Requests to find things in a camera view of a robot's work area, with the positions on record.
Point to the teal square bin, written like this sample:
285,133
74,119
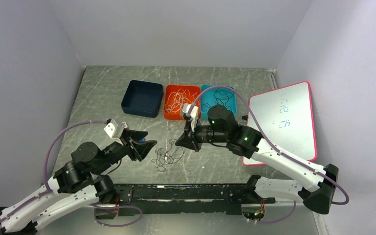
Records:
221,96

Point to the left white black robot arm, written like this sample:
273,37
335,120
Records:
80,182

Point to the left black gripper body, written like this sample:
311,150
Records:
127,144

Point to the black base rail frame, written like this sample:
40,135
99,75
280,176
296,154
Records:
184,198

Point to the orange square bin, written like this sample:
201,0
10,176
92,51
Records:
175,97

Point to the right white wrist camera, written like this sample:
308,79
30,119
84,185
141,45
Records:
190,113

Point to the pink framed whiteboard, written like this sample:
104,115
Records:
286,117

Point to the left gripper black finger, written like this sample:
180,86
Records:
135,135
143,148

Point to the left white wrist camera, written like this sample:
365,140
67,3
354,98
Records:
113,129

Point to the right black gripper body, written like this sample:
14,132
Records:
200,134

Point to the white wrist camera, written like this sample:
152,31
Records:
190,113
113,129

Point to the dark navy square bin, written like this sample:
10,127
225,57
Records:
142,98

